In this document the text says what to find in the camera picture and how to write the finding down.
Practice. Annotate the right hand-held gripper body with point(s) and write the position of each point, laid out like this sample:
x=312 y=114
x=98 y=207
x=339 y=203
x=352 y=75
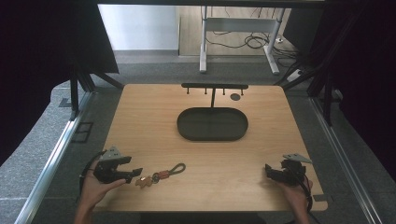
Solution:
x=291 y=172

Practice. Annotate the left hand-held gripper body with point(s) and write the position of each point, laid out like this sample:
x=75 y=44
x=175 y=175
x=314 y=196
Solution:
x=107 y=169

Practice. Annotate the person's right hand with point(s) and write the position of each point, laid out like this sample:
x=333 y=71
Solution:
x=295 y=194

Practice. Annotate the person's left hand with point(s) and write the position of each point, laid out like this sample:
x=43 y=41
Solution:
x=93 y=189

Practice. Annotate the black tape patch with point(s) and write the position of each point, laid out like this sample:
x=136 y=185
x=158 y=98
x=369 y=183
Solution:
x=320 y=198

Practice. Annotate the black key rack with tray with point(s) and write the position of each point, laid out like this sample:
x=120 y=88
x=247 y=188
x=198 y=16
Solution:
x=212 y=124

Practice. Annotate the round dark table grommet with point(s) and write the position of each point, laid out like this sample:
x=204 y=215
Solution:
x=235 y=96

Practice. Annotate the white power strip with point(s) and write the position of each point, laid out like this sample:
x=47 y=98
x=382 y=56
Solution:
x=294 y=75

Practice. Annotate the black curtain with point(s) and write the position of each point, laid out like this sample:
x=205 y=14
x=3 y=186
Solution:
x=40 y=62
x=361 y=77

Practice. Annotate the aluminium frame rail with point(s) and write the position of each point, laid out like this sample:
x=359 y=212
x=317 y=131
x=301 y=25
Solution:
x=342 y=155
x=53 y=158

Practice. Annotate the black metal frame strut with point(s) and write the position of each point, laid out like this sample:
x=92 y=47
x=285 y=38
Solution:
x=74 y=93
x=327 y=93

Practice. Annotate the white metal desk frame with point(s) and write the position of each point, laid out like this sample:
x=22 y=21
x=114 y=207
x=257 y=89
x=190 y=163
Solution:
x=243 y=24

